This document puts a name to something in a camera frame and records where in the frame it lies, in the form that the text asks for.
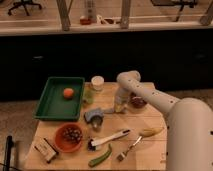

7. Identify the grey towel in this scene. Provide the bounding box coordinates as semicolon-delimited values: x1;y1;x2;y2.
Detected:
103;107;115;114

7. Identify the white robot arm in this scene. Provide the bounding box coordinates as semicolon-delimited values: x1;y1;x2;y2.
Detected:
115;70;213;171

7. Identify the dark red bowl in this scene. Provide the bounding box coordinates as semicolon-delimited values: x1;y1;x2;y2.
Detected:
130;93;147;109

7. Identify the small metal cup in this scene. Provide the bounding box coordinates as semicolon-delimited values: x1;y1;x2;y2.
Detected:
91;117;102;131

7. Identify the green glass cup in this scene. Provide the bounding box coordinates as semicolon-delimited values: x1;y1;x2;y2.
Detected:
83;89;94;105

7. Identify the white lidded jar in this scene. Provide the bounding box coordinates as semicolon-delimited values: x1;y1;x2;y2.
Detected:
91;76;104;91

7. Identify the yellow banana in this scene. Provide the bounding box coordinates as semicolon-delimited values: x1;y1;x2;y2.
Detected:
140;127;163;138

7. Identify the orange fruit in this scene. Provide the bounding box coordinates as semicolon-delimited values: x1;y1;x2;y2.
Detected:
63;88;74;99

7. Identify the orange bowl with grapes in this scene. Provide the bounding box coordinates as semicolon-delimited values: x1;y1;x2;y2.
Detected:
54;123;83;153

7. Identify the green cucumber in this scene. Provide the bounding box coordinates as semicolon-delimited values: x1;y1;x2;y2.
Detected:
88;145;112;167

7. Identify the green plastic tray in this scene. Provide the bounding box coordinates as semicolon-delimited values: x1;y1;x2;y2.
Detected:
35;77;85;122

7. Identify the small cardboard box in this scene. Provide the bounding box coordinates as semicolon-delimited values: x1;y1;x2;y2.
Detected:
34;138;58;163

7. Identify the red object on shelf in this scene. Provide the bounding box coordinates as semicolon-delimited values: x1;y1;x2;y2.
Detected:
79;16;92;25

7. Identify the white bottle on shelf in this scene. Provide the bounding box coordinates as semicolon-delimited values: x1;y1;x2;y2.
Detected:
86;0;97;23

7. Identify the black office chair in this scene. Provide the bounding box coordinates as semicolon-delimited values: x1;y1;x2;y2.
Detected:
8;0;42;16

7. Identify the white handled brush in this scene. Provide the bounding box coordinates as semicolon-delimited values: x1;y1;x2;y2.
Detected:
88;129;130;151

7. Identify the black stand post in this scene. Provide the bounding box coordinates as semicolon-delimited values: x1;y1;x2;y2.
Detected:
3;135;14;171

